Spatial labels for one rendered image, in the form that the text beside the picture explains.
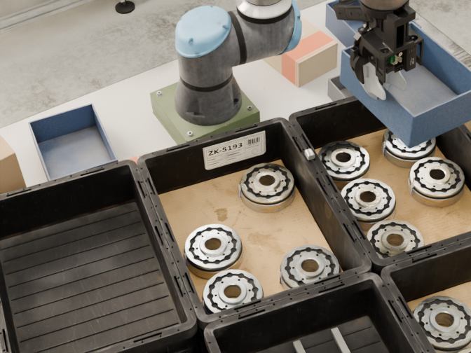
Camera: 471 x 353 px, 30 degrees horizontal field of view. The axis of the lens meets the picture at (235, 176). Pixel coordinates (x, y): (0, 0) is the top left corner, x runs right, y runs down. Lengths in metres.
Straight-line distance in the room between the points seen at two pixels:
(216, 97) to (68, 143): 0.36
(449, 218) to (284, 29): 0.53
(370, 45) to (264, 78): 0.82
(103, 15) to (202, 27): 1.81
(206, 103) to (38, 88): 1.50
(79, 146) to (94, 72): 1.34
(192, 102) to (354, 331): 0.68
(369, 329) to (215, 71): 0.66
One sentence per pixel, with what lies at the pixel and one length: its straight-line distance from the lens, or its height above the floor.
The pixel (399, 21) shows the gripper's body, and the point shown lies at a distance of 1.29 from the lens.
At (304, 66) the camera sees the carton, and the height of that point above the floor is 0.76.
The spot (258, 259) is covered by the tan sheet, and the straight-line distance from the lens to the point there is 1.58.
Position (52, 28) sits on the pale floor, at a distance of 3.60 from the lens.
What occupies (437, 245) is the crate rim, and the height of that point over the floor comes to 0.93.
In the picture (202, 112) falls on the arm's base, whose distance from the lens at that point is 1.92.
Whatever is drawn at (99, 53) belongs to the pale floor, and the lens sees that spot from 3.42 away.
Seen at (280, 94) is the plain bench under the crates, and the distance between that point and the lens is 2.09.
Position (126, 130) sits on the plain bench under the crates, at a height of 0.70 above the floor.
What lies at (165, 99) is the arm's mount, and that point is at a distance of 2.01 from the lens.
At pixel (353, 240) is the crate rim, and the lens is 1.50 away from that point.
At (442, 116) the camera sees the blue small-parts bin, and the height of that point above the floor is 1.11.
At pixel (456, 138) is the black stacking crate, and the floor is 0.90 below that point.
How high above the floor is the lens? 2.07
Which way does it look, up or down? 46 degrees down
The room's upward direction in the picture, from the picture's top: 4 degrees counter-clockwise
